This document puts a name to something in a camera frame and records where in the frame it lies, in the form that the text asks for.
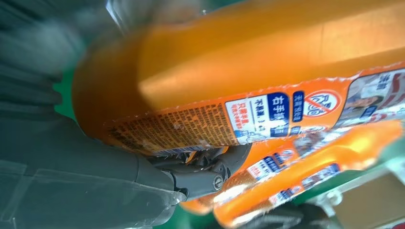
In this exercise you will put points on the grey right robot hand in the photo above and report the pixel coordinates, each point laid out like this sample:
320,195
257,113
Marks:
79,183

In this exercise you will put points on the brown cardboard box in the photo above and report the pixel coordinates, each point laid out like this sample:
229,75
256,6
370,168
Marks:
373,202

